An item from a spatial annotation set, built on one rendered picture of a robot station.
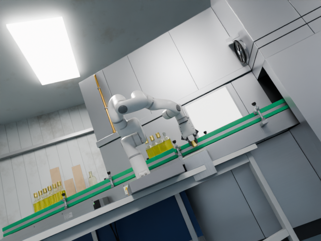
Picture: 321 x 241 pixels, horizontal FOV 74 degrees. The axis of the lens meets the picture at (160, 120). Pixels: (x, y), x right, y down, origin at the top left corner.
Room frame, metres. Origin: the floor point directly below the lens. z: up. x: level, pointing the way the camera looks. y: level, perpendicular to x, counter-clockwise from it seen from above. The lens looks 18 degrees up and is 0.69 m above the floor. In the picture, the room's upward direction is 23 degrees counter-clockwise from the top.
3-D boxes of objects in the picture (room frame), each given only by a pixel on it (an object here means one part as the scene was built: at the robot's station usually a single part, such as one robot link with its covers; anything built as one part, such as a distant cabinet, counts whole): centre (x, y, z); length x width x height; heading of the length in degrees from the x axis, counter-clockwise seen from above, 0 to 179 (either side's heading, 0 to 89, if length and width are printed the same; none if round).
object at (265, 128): (1.52, -0.67, 0.90); 0.17 x 0.05 x 0.23; 170
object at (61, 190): (1.97, 1.12, 1.02); 0.06 x 0.06 x 0.28; 80
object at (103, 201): (1.69, 0.67, 0.79); 0.08 x 0.08 x 0.08; 80
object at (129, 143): (1.38, 0.24, 1.04); 0.13 x 0.10 x 0.16; 96
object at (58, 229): (2.01, 0.45, 0.73); 1.58 x 1.52 x 0.04; 108
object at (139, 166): (1.37, 0.24, 0.89); 0.16 x 0.13 x 0.15; 14
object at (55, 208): (1.79, 0.85, 0.93); 1.75 x 0.01 x 0.08; 80
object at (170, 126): (1.86, -0.22, 1.15); 0.90 x 0.03 x 0.34; 80
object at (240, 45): (1.63, -0.87, 1.49); 0.21 x 0.05 x 0.21; 170
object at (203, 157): (1.54, -0.14, 0.79); 0.27 x 0.17 x 0.08; 170
